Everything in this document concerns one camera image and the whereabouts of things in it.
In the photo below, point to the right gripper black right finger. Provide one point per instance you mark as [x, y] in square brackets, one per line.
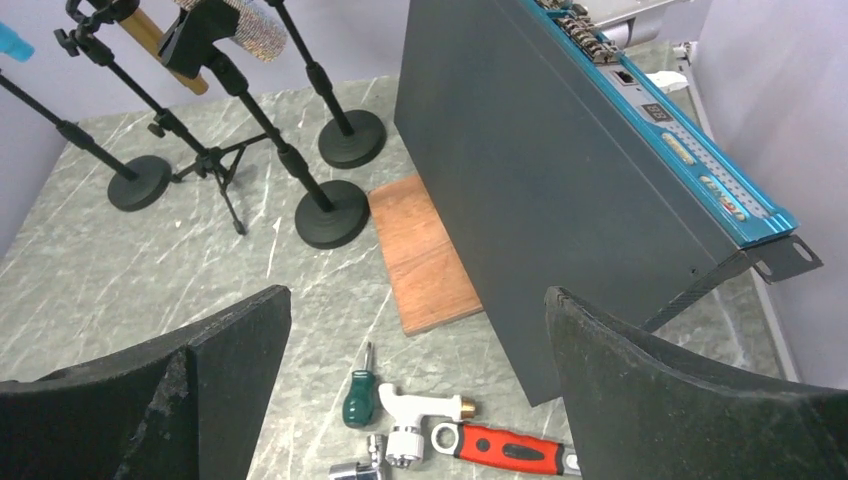
[641, 407]

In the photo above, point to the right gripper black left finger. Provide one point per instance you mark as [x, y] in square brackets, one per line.
[188, 404]

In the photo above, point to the black shock-mount stand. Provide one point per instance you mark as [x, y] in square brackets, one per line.
[351, 138]

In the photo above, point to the black clip stand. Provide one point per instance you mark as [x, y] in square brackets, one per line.
[331, 214]

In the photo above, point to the glitter sequin microphone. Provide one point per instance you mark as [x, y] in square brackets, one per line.
[242, 22]

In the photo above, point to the black stand holding blue microphone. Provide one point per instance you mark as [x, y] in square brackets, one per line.
[134, 186]

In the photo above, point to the black tripod microphone stand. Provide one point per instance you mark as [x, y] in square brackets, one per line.
[221, 162]

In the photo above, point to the gold microphone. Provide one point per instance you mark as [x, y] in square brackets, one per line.
[162, 46]

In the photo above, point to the blue microphone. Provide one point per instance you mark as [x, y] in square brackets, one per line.
[14, 46]

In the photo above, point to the chrome pipe fitting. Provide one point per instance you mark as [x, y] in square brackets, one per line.
[372, 469]

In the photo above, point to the white plastic faucet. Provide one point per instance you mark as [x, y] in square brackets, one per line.
[405, 442]

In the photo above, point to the brown wooden board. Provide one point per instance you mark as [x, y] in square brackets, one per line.
[429, 283]

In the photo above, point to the dark rack unit, blue front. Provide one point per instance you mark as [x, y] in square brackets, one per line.
[553, 160]

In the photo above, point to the red handle adjustable wrench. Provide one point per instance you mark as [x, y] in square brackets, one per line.
[504, 449]

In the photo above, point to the green handle screwdriver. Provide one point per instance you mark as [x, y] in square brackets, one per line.
[359, 404]

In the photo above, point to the white bracket behind rack unit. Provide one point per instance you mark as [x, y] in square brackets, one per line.
[678, 62]

